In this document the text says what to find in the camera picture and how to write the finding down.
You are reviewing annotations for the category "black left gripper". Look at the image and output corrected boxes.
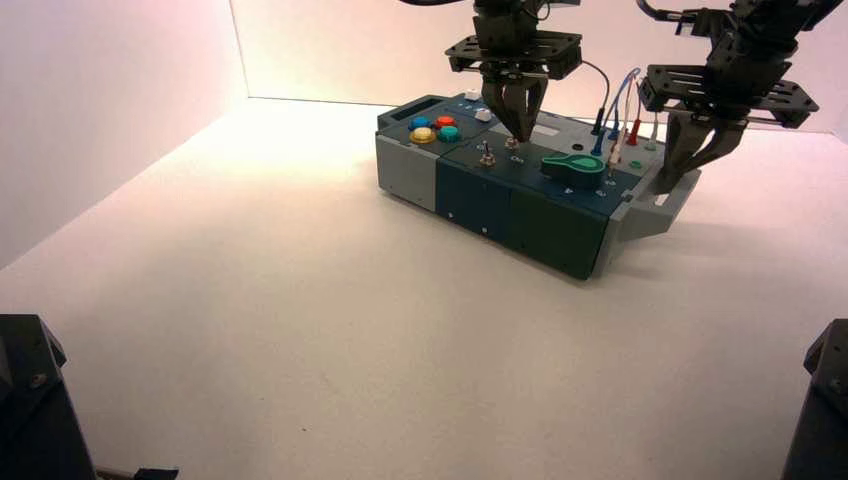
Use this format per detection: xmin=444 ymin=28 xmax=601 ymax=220
xmin=445 ymin=0 xmax=584 ymax=142

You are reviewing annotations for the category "green rotary knob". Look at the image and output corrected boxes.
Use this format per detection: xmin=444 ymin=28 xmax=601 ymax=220
xmin=540 ymin=154 xmax=606 ymax=192

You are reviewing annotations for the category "white jumper cable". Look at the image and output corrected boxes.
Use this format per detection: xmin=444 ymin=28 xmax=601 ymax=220
xmin=608 ymin=79 xmax=660 ymax=167

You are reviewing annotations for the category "red jumper cable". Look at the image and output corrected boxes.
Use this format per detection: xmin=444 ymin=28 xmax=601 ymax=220
xmin=622 ymin=79 xmax=643 ymax=147

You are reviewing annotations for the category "grey and blue switch box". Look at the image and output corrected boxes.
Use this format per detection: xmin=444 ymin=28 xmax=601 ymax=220
xmin=374 ymin=94 xmax=702 ymax=281

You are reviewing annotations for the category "blue jumper cable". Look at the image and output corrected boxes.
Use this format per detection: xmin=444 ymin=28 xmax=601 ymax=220
xmin=591 ymin=68 xmax=643 ymax=158

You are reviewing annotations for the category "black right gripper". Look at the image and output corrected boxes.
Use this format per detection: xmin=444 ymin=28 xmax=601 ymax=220
xmin=639 ymin=9 xmax=820 ymax=195

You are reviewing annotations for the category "black jumper cable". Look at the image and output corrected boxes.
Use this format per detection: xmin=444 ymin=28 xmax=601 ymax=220
xmin=581 ymin=59 xmax=611 ymax=137

